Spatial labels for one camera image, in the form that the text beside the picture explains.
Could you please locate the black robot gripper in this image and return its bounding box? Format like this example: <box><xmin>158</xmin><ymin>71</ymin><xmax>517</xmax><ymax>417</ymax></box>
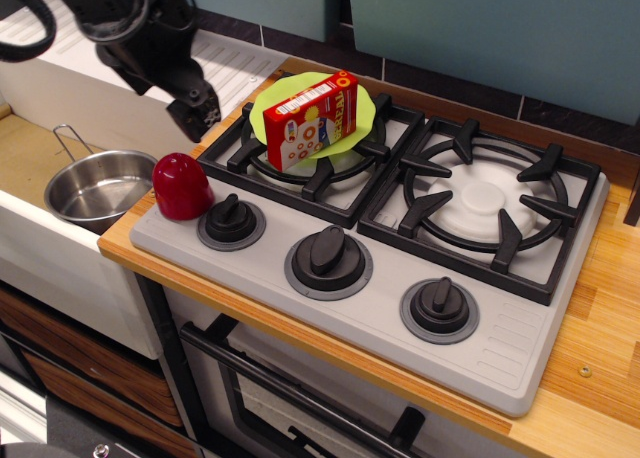
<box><xmin>96</xmin><ymin>8</ymin><xmax>221</xmax><ymax>143</ymax></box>

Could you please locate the red cereal box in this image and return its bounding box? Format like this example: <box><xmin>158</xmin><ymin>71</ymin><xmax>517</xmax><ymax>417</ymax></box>
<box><xmin>263</xmin><ymin>71</ymin><xmax>358</xmax><ymax>171</ymax></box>

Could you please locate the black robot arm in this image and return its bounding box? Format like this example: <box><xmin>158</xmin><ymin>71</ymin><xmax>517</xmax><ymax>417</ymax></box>
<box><xmin>62</xmin><ymin>0</ymin><xmax>221</xmax><ymax>143</ymax></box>

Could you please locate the stainless steel pot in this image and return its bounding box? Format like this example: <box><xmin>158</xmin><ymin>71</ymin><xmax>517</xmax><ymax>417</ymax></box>
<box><xmin>44</xmin><ymin>150</ymin><xmax>157</xmax><ymax>235</ymax></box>

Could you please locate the lime green plate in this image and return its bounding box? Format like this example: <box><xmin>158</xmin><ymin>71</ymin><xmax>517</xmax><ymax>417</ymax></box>
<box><xmin>249</xmin><ymin>72</ymin><xmax>376</xmax><ymax>161</ymax></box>

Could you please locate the white toy sink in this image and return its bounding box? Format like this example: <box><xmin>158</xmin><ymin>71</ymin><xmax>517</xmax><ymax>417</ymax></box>
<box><xmin>0</xmin><ymin>0</ymin><xmax>289</xmax><ymax>362</ymax></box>

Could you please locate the black left stove knob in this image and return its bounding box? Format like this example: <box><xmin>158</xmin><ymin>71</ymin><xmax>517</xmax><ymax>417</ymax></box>
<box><xmin>197</xmin><ymin>193</ymin><xmax>266</xmax><ymax>252</ymax></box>

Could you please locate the black stove knob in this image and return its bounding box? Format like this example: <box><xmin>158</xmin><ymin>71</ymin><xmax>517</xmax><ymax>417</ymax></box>
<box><xmin>400</xmin><ymin>277</ymin><xmax>480</xmax><ymax>345</ymax></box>
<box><xmin>197</xmin><ymin>193</ymin><xmax>266</xmax><ymax>252</ymax></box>
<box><xmin>284</xmin><ymin>225</ymin><xmax>373</xmax><ymax>301</ymax></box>

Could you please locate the black left burner grate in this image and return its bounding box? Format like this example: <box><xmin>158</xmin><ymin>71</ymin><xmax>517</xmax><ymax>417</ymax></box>
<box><xmin>198</xmin><ymin>94</ymin><xmax>425</xmax><ymax>228</ymax></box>

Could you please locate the black burner grate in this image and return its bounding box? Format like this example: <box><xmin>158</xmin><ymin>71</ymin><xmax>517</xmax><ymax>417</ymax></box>
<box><xmin>358</xmin><ymin>118</ymin><xmax>609</xmax><ymax>305</ymax></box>
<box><xmin>198</xmin><ymin>94</ymin><xmax>425</xmax><ymax>228</ymax></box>

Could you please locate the black middle stove knob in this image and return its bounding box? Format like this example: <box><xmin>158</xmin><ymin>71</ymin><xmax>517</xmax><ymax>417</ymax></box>
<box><xmin>284</xmin><ymin>225</ymin><xmax>373</xmax><ymax>301</ymax></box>

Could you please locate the grey toy stove top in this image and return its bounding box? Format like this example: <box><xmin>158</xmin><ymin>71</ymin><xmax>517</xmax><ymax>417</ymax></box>
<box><xmin>129</xmin><ymin>92</ymin><xmax>611</xmax><ymax>419</ymax></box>

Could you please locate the wooden drawer front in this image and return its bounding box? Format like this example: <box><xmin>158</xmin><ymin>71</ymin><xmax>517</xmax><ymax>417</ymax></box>
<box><xmin>1</xmin><ymin>283</ymin><xmax>183</xmax><ymax>428</ymax></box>

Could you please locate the black right stove knob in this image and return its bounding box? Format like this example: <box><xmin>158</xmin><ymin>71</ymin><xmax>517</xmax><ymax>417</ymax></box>
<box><xmin>400</xmin><ymin>277</ymin><xmax>480</xmax><ymax>345</ymax></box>

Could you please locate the black right burner grate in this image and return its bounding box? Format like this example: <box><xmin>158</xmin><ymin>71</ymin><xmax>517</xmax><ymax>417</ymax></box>
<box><xmin>358</xmin><ymin>118</ymin><xmax>609</xmax><ymax>305</ymax></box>

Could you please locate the black braided cable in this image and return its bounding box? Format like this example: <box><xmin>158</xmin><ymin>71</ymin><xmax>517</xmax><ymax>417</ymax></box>
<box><xmin>0</xmin><ymin>0</ymin><xmax>57</xmax><ymax>63</ymax></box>

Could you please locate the oven door with black handle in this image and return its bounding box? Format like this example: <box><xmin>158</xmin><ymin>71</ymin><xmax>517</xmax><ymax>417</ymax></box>
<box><xmin>165</xmin><ymin>290</ymin><xmax>517</xmax><ymax>457</ymax></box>

